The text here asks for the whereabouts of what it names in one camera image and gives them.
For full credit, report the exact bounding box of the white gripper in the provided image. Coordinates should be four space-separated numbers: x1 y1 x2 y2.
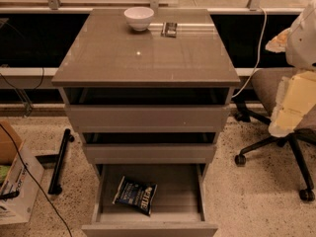
266 0 316 137

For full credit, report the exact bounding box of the blue chip bag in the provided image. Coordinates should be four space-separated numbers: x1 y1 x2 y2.
113 176 157 215

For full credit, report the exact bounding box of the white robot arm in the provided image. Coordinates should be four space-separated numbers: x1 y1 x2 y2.
266 0 316 137

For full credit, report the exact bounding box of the grey drawer cabinet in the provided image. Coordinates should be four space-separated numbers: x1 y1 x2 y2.
51 8 241 237

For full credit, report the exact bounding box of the bottom grey drawer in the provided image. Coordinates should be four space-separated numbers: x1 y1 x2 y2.
82 164 217 237

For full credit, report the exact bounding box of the grey drawer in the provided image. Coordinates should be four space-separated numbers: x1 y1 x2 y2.
65 105 229 132
82 164 217 237
83 144 216 164

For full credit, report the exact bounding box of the middle grey drawer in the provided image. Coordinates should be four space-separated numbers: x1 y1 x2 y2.
83 144 216 164

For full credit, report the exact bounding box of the top grey drawer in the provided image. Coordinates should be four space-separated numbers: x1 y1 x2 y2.
65 105 229 132

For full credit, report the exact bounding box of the brown office chair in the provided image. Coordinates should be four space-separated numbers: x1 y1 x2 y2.
233 67 316 202

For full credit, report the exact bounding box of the small dark foil packet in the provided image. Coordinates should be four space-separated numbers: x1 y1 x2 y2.
161 22 178 38

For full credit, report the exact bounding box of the white ceramic bowl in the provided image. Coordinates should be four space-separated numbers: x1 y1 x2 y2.
123 7 154 32

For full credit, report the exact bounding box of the black metal bar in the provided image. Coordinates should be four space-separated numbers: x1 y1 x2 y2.
48 128 74 195

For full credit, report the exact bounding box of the brown cardboard box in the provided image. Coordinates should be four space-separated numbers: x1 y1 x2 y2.
0 120 23 165

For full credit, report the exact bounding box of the white cardboard box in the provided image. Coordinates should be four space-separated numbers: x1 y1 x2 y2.
0 144 44 225

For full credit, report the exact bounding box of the white power cable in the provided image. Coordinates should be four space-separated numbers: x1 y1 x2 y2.
231 7 268 100

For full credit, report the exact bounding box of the black floor cable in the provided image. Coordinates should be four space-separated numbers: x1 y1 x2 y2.
0 123 73 237

